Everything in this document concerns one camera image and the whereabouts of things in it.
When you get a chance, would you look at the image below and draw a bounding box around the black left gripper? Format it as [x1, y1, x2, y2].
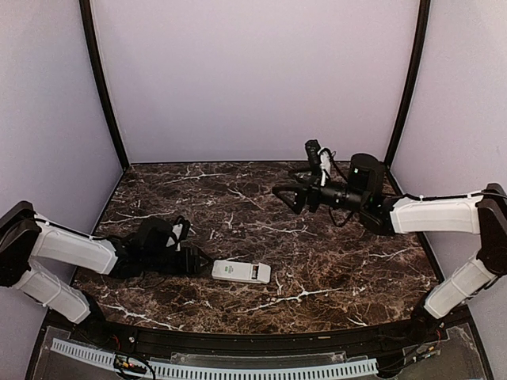
[143, 247, 213, 276]

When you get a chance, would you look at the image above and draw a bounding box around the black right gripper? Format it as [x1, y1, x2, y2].
[273, 165, 368, 215]

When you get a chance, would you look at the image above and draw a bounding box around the white remote control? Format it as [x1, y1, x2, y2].
[212, 260, 271, 284]

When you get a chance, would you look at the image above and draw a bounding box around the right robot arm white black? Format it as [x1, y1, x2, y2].
[273, 146, 506, 344]

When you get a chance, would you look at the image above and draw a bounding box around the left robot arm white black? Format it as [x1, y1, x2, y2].
[1, 201, 212, 345]

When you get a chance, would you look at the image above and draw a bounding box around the small circuit board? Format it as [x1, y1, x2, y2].
[113, 355, 147, 374]

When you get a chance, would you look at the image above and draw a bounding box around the white slotted cable duct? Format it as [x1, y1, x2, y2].
[51, 338, 378, 379]

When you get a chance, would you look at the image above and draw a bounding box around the black front frame rail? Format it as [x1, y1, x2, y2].
[43, 308, 472, 359]

